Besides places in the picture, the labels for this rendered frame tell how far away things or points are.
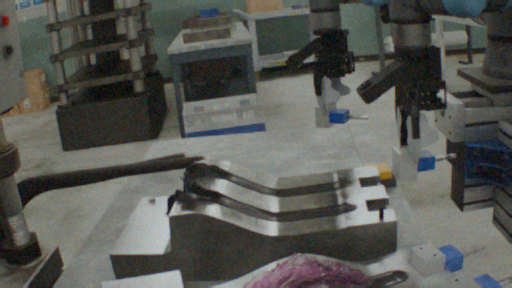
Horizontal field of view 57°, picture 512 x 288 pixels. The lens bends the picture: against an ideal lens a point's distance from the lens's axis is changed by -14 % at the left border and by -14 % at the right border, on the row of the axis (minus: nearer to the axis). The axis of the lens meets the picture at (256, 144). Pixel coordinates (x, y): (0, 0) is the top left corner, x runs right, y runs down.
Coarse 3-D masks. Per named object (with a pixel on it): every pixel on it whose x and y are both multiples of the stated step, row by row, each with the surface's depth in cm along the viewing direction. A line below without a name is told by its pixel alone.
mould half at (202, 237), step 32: (224, 160) 111; (224, 192) 96; (256, 192) 101; (352, 192) 98; (384, 192) 96; (128, 224) 102; (160, 224) 101; (192, 224) 87; (224, 224) 87; (256, 224) 89; (288, 224) 90; (320, 224) 88; (352, 224) 86; (384, 224) 85; (128, 256) 90; (160, 256) 89; (192, 256) 89; (224, 256) 89; (256, 256) 88; (288, 256) 88; (352, 256) 87
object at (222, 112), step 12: (240, 96) 436; (252, 96) 437; (192, 108) 435; (204, 108) 436; (216, 108) 437; (228, 108) 399; (240, 108) 401; (252, 108) 401; (192, 120) 399; (204, 120) 400; (216, 120) 401; (228, 120) 402; (240, 120) 403; (252, 120) 404; (264, 120) 405
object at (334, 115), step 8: (328, 104) 134; (320, 112) 133; (328, 112) 132; (336, 112) 132; (344, 112) 131; (320, 120) 134; (328, 120) 133; (336, 120) 132; (344, 120) 131; (328, 128) 133
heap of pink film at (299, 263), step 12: (276, 264) 71; (288, 264) 70; (300, 264) 69; (312, 264) 70; (324, 264) 71; (336, 264) 72; (264, 276) 70; (276, 276) 69; (288, 276) 69; (300, 276) 68; (312, 276) 69; (324, 276) 69; (336, 276) 70; (348, 276) 72; (360, 276) 71
